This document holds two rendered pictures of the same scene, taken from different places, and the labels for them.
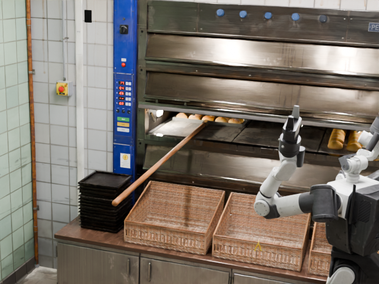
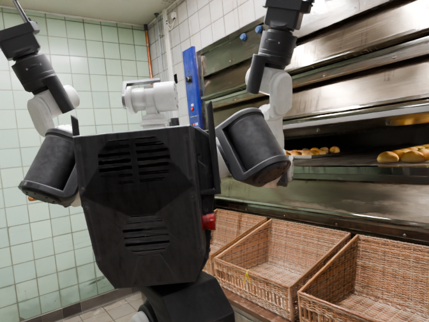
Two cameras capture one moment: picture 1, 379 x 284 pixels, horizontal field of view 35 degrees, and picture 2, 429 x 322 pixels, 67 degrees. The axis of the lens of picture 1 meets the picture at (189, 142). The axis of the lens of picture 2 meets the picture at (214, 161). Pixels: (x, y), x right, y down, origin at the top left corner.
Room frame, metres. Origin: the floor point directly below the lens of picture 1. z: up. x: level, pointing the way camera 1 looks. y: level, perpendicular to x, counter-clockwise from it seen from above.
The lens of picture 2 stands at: (2.10, -1.31, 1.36)
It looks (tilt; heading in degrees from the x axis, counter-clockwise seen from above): 3 degrees down; 38
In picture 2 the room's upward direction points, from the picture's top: 6 degrees counter-clockwise
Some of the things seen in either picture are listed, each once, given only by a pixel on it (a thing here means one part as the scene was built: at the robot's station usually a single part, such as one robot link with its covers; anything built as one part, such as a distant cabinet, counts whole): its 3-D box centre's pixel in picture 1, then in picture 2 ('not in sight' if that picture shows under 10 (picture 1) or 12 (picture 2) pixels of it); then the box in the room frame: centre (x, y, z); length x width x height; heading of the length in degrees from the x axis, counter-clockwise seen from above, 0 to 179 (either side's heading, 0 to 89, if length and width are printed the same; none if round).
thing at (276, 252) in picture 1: (263, 229); (279, 259); (3.61, -0.49, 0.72); 0.56 x 0.49 x 0.28; 74
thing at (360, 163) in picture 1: (354, 166); (154, 103); (2.62, -0.75, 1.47); 0.10 x 0.07 x 0.09; 127
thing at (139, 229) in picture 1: (175, 215); (215, 239); (3.78, 0.07, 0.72); 0.56 x 0.49 x 0.28; 74
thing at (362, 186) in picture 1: (359, 213); (156, 194); (2.57, -0.78, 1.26); 0.34 x 0.30 x 0.36; 127
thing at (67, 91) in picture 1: (64, 88); not in sight; (4.26, 0.90, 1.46); 0.10 x 0.07 x 0.10; 74
